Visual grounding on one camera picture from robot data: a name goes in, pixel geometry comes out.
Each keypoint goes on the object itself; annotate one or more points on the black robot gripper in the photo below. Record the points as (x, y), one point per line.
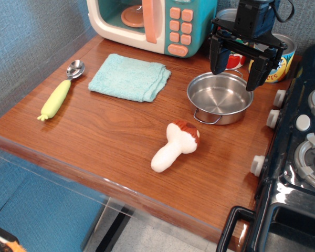
(253, 25)

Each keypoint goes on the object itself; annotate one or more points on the plush toy mushroom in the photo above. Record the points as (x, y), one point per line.
(182, 138)

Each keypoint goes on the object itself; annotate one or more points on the light blue folded towel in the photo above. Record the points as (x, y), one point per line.
(130, 79)

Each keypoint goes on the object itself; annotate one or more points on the tomato label can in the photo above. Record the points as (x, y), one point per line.
(228, 15)

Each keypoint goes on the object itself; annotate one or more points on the yellow blue label can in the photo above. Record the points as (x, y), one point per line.
(279, 74)

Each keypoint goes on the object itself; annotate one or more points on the small steel pot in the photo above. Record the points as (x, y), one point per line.
(219, 99)

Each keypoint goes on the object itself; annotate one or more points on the teal toy microwave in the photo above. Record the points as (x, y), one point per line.
(175, 28)

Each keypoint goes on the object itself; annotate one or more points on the dark blue toy stove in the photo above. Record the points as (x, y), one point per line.
(284, 215)

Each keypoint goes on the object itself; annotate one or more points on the orange black object corner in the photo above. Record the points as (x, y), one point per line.
(9, 242)

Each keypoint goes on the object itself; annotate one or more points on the spoon with green handle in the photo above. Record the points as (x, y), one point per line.
(57, 97)

